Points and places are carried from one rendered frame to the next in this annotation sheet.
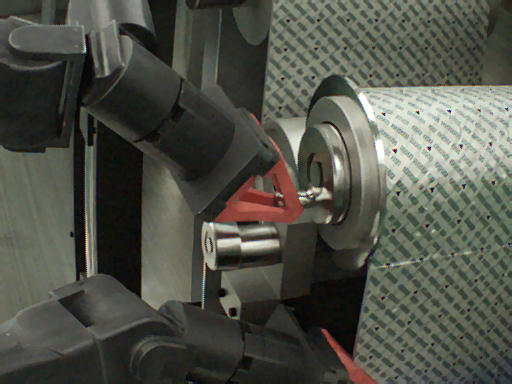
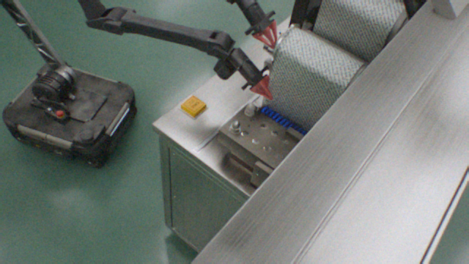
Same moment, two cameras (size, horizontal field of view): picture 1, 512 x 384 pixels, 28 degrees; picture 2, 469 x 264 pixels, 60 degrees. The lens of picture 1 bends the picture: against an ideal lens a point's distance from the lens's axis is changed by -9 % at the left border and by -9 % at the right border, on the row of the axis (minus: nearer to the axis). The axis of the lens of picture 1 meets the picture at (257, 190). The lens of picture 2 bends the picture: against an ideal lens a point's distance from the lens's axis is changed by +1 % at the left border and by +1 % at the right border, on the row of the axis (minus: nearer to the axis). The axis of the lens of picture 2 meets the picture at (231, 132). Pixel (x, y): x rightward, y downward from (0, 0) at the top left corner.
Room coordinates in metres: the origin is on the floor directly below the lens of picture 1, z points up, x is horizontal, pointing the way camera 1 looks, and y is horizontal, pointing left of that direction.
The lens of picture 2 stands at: (0.01, -0.79, 2.05)
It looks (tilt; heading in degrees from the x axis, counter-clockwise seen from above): 51 degrees down; 52
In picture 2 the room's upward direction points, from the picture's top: 9 degrees clockwise
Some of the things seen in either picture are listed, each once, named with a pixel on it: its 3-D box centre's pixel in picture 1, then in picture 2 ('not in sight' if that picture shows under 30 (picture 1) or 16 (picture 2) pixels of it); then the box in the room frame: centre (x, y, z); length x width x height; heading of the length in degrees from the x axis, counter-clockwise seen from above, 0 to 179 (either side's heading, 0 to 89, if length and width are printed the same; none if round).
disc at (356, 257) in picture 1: (342, 172); (286, 45); (0.74, -0.06, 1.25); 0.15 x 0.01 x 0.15; 21
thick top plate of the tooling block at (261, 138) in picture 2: not in sight; (281, 154); (0.62, -0.28, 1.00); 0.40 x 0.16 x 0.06; 111
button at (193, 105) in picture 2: not in sight; (193, 105); (0.50, 0.10, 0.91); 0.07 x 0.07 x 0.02; 21
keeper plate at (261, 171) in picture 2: not in sight; (266, 180); (0.54, -0.32, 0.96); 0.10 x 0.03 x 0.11; 111
